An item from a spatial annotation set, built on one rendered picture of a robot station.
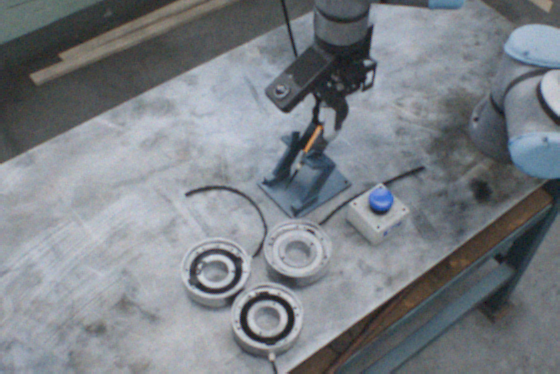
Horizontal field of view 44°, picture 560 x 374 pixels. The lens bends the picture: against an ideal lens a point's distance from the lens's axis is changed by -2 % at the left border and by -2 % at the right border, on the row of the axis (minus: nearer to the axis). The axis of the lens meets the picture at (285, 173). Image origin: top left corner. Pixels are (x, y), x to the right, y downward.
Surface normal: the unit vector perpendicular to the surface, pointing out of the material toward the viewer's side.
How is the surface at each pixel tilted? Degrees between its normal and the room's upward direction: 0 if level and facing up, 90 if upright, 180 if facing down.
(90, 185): 0
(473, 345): 0
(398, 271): 0
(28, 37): 90
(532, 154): 97
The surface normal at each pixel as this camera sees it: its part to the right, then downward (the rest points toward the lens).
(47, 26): 0.61, 0.63
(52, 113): 0.03, -0.62
